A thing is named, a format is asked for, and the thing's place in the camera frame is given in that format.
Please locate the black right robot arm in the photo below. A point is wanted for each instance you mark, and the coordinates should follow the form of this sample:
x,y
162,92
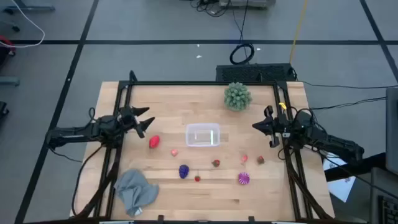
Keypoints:
x,y
335,144

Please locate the black keyboard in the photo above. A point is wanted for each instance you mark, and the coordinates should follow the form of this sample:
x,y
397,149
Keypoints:
x,y
388,210

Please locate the clear plastic tupperware container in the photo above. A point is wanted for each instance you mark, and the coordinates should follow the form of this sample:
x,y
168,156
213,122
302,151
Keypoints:
x,y
202,135

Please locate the small pink toy peach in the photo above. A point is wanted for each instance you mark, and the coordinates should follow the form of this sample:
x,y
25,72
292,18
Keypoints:
x,y
174,152

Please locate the black aluminium table frame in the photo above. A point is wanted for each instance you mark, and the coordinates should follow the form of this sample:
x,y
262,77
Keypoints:
x,y
202,83

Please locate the grey cloth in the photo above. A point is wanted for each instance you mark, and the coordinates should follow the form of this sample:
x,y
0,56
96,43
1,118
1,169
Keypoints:
x,y
135,189

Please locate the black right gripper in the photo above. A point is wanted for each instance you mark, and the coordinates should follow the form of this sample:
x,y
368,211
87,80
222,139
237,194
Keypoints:
x,y
280,126

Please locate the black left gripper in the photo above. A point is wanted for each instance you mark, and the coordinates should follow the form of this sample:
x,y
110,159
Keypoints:
x,y
126,119

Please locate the black floor bar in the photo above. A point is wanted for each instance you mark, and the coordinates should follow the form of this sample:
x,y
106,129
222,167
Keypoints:
x,y
357,168

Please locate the large red toy fruit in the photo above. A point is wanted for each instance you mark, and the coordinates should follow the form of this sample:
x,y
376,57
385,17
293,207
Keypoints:
x,y
154,141

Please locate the grey device box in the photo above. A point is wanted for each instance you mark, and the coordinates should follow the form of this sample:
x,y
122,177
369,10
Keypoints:
x,y
245,3

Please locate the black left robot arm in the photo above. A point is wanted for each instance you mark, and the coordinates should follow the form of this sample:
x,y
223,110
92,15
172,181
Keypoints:
x,y
74,132

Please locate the grey furniture foot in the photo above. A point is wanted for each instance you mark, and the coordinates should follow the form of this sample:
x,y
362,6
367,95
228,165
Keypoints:
x,y
31,8
9,81

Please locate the white paper sheet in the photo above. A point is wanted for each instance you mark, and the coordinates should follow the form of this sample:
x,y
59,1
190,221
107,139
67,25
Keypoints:
x,y
342,186

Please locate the green potted plant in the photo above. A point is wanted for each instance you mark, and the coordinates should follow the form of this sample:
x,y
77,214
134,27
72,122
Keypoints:
x,y
237,96

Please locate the red cart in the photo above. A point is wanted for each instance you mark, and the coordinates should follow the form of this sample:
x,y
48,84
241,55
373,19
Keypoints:
x,y
5,46

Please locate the purple white striped ball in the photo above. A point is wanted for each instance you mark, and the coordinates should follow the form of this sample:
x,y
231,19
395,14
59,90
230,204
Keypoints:
x,y
244,178

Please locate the small pink toy fruit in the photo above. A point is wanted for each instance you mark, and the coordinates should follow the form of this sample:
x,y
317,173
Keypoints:
x,y
244,158

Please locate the black perforated computer case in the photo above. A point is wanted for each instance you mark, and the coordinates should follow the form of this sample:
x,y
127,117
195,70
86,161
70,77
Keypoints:
x,y
248,73

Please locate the small red toy strawberry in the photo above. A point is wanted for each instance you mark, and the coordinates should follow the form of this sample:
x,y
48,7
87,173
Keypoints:
x,y
197,178

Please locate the purple toy grapes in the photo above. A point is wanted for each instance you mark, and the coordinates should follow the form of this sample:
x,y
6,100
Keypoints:
x,y
183,171

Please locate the red toy strawberry green leaves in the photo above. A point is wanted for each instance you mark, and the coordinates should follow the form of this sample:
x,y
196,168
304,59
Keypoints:
x,y
215,163
260,160

